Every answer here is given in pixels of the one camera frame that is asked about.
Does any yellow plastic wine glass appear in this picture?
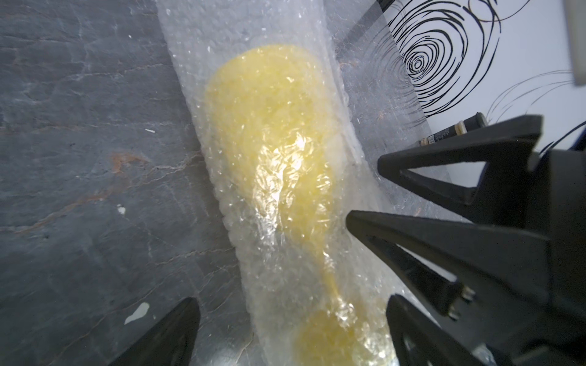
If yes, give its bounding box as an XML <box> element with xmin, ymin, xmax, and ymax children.
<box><xmin>204</xmin><ymin>44</ymin><xmax>395</xmax><ymax>365</ymax></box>

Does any black corner frame post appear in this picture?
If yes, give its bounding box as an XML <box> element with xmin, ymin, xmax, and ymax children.
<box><xmin>336</xmin><ymin>0</ymin><xmax>395</xmax><ymax>53</ymax></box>

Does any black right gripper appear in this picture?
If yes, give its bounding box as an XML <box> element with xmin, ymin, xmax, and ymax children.
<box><xmin>346</xmin><ymin>114</ymin><xmax>585</xmax><ymax>365</ymax></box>

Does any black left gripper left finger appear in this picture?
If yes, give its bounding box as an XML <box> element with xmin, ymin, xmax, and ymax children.
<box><xmin>111</xmin><ymin>297</ymin><xmax>201</xmax><ymax>366</ymax></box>

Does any dark spice jar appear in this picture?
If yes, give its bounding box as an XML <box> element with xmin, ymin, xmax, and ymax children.
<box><xmin>415</xmin><ymin>112</ymin><xmax>488</xmax><ymax>146</ymax></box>

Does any clear bubble wrap sheet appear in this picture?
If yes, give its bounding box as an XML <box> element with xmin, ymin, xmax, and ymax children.
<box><xmin>157</xmin><ymin>1</ymin><xmax>455</xmax><ymax>365</ymax></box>

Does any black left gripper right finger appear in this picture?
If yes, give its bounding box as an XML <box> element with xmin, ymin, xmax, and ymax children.
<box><xmin>386</xmin><ymin>295</ymin><xmax>482</xmax><ymax>365</ymax></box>

